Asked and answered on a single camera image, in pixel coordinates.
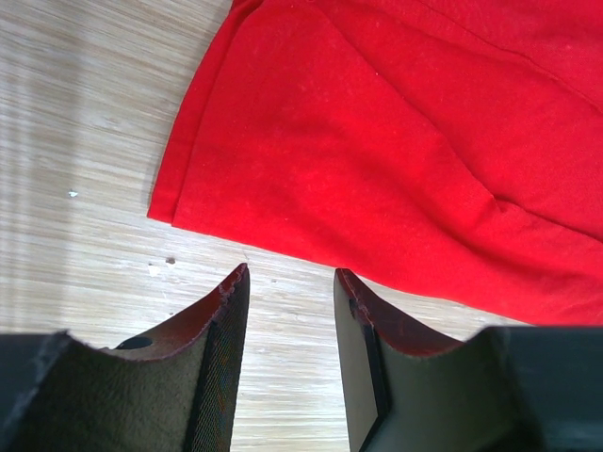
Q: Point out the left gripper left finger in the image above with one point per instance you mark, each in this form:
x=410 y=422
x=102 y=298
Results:
x=170 y=388

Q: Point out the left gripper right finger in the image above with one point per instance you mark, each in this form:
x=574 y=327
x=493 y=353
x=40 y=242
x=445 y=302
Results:
x=408 y=387

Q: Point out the red t-shirt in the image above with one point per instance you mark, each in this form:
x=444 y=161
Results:
x=451 y=149

